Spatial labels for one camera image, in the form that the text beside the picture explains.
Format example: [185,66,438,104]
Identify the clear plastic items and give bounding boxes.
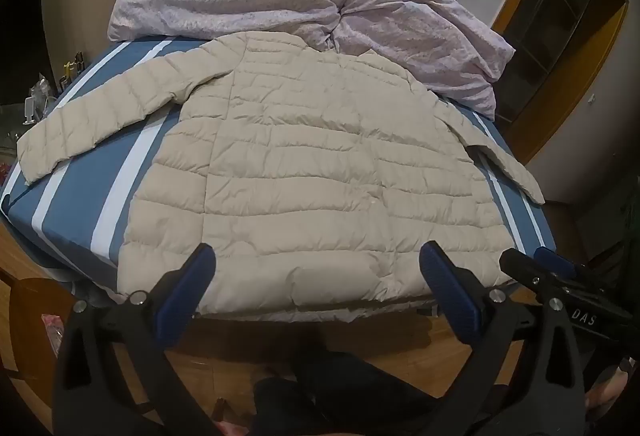
[22,73,53,126]

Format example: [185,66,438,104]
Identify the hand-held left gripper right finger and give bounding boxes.
[419,241,588,436]

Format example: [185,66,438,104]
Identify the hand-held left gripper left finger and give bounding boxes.
[52,243,221,436]

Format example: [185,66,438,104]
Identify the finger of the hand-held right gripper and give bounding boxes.
[499,248,568,302]
[532,246,590,278]

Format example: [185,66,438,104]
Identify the beige puffer jacket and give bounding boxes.
[16,32,546,317]

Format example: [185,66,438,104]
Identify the wooden framed glass door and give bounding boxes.
[417,0,629,164]

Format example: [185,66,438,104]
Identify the person's dark trouser legs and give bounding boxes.
[250,348,483,436]

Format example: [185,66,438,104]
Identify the wooden cabinet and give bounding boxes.
[7,278,76,422]

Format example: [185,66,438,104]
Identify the yellow black tools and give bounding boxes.
[56,52,87,93]

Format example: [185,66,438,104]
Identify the blue white striped bed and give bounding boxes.
[0,35,558,317]

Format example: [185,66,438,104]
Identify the person's right hand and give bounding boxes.
[585,360,634,423]

